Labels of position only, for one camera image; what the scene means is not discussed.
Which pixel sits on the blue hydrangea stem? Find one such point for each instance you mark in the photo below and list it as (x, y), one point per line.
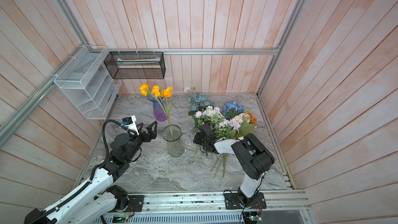
(232, 109)

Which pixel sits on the clear grey glass vase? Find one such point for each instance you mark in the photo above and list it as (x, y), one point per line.
(172, 135)

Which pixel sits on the yellow orange flower stem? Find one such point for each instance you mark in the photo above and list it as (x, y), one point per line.
(161, 96)

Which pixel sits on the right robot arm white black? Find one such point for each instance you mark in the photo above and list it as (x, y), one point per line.
(252, 155)

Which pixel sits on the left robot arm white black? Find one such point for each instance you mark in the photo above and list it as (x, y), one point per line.
(98, 194)

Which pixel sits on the teal blue rose bunch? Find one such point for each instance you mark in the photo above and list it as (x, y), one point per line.
(199, 102)

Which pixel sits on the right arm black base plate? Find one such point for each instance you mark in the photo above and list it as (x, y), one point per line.
(240, 201)

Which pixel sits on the electronics board with leds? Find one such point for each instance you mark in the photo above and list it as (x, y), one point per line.
(251, 217)

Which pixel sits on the left aluminium frame bar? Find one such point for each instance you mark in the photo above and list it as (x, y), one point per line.
(17, 119)

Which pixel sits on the pink hydrangea bouquet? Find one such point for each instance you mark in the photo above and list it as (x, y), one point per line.
(236, 128)

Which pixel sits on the horizontal aluminium frame bar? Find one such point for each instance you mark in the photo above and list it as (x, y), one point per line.
(193, 51)

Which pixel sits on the black mesh wall basket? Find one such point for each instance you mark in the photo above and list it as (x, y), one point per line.
(135, 65)

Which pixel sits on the white wire shelf rack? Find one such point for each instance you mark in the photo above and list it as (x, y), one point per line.
(87, 83)

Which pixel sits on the pink lilac mixed bouquet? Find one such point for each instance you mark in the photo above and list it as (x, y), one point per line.
(216, 119)

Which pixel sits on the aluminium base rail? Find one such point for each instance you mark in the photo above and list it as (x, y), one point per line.
(283, 207)

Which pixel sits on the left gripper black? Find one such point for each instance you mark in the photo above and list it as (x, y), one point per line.
(147, 138)

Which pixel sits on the blue purple glass vase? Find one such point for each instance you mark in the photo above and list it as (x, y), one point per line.
(157, 106)

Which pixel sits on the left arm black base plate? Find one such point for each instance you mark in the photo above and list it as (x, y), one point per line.
(134, 204)

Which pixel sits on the white flower stem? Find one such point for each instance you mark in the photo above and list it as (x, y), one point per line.
(189, 90)

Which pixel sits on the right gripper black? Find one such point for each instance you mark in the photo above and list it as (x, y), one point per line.
(197, 136)

